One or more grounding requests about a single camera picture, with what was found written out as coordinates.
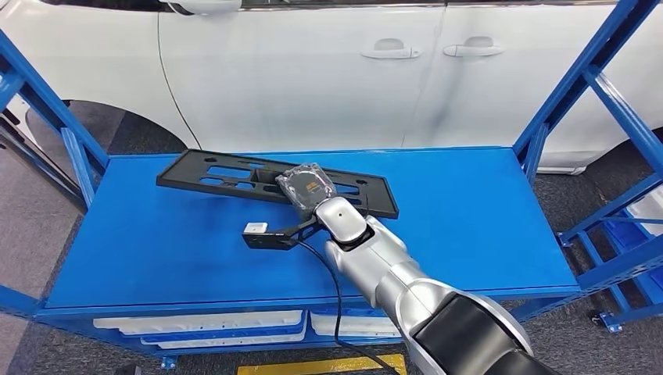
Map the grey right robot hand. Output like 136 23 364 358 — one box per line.
275 162 339 216

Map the black plastic mounting plate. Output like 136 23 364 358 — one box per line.
156 148 400 220

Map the blue metal shelf rack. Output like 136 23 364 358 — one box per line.
0 0 663 371

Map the white car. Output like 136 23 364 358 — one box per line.
0 0 663 176

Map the blue rack with casters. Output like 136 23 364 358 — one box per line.
557 173 663 334

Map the black camera bracket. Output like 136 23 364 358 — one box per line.
281 214 320 245

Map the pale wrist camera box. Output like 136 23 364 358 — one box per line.
242 222 299 251

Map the black cable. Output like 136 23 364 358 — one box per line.
297 240 403 375

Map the white car door handle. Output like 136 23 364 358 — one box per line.
443 36 504 58
360 37 421 60

